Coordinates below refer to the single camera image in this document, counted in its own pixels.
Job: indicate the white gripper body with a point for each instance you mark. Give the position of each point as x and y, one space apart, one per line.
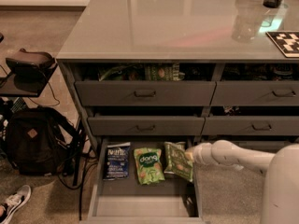
202 153

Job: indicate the green jalapeno Kettle chip bag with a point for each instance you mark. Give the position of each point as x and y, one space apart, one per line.
176 162

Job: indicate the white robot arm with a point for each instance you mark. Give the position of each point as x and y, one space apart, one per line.
280 201

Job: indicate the rear green Kettle chip bag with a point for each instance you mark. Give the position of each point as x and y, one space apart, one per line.
180 145

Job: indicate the middle right grey drawer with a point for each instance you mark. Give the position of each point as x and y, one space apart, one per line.
251 125

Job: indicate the green Dang chip bag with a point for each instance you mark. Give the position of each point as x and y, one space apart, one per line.
148 165

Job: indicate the top right grey drawer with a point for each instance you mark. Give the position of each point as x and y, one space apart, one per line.
256 93

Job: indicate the blue Kettle chip bag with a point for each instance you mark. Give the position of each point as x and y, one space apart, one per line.
117 161

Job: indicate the open bottom left drawer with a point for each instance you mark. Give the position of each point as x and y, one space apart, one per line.
126 201

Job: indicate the green chip bags in top drawer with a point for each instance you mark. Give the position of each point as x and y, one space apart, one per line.
142 71

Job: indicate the grey drawer cabinet with counter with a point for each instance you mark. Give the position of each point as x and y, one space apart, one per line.
211 40

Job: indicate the middle left grey drawer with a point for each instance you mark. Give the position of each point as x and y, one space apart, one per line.
146 125

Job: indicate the top left grey drawer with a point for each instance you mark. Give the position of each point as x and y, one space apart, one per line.
145 93

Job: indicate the black white fiducial marker board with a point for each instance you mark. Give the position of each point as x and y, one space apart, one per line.
286 41

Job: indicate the black backpack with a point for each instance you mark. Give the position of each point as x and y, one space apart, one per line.
35 142

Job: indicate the black side table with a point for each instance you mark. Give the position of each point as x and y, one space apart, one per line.
15 86

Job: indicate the black device on side table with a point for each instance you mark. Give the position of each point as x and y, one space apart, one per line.
33 64

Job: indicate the grey white sneaker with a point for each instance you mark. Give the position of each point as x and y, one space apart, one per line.
13 203

